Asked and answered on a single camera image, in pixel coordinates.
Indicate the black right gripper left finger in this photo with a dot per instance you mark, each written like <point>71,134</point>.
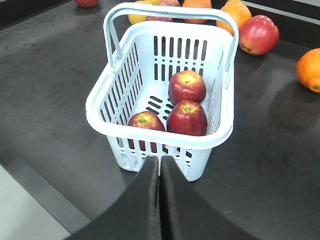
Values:
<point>134,215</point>

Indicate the yellow apple front left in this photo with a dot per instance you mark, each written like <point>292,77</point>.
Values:
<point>133,18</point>

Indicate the dark red apple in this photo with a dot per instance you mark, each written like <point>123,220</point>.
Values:
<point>187,118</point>

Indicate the orange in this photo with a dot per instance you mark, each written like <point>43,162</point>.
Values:
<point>202,4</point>
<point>308,70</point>
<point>238,11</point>

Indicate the large red apple far left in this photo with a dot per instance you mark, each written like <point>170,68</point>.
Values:
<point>87,3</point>

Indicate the orange centre left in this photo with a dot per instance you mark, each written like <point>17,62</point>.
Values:
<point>202,4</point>

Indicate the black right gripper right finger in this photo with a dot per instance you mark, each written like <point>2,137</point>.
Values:
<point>185,215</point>

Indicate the light blue plastic basket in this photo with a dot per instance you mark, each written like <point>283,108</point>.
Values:
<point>141,60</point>

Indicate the red apple edge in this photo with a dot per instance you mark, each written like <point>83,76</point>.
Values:
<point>258,35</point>
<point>186,85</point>

